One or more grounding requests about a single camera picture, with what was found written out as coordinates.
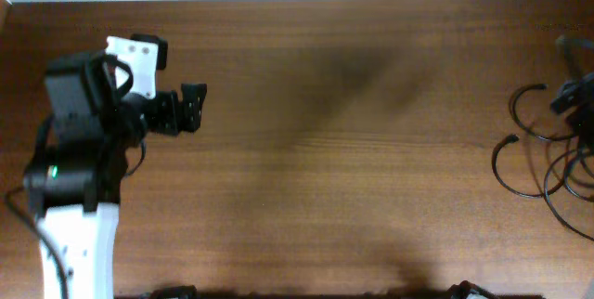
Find black USB cable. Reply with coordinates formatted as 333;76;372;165
542;145;594;243
490;83;594;199

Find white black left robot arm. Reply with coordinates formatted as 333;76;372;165
23;51;207;298

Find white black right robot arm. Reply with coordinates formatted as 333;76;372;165
550;35;593;150

